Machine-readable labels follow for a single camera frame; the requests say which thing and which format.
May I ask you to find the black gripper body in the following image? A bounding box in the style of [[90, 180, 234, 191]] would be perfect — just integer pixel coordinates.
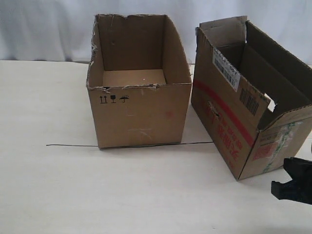
[[289, 170, 312, 204]]

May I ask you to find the cardboard box with red print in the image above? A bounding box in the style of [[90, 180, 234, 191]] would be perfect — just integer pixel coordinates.
[[191, 16, 312, 180]]

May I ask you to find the plain brown cardboard box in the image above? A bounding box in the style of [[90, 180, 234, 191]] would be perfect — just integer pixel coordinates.
[[86, 14, 192, 149]]

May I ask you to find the thin dark line marker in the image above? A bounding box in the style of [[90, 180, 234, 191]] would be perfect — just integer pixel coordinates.
[[46, 141, 214, 149]]

